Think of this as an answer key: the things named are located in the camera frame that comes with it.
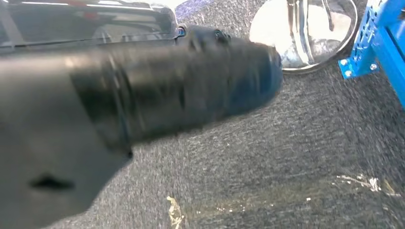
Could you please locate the blue metal shelf rack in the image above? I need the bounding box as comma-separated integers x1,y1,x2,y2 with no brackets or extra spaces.
338,0,405,110

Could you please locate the clear floor tape strip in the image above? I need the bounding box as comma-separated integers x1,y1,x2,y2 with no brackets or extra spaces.
166,196,185,229

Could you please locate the chrome stanchion with chrome base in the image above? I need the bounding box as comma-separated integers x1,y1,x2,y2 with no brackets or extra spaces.
249,0,359,75

